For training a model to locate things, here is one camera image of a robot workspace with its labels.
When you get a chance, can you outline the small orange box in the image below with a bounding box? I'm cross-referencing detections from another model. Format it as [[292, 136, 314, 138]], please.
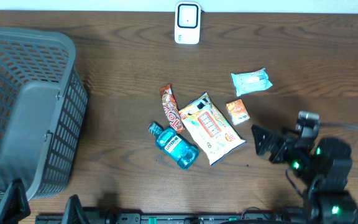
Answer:
[[226, 99, 250, 125]]

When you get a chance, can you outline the wet wipes packet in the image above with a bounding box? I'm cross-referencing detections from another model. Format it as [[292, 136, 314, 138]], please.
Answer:
[[179, 92, 247, 166]]

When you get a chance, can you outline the light blue wipes packet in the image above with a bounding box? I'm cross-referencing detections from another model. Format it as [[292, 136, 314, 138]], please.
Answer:
[[231, 68, 273, 96]]

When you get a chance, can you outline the blue Listerine mouthwash bottle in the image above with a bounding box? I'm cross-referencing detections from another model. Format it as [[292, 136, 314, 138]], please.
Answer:
[[148, 122, 199, 170]]

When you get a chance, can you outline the orange Top snack bar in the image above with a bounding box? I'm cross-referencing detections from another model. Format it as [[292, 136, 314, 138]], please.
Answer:
[[159, 84, 185, 134]]

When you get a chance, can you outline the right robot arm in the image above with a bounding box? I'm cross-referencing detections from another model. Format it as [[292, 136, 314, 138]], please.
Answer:
[[251, 124, 358, 223]]

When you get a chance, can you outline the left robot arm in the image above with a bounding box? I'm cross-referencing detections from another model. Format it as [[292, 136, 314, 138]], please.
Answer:
[[0, 179, 116, 223]]

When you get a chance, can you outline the white barcode scanner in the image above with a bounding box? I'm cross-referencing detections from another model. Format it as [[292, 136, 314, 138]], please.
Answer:
[[174, 1, 201, 45]]

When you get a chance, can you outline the grey plastic shopping basket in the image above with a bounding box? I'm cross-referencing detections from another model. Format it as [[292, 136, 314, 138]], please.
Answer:
[[0, 27, 88, 201]]

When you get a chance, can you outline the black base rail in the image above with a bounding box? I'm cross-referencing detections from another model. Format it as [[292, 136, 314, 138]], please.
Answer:
[[35, 212, 291, 224]]

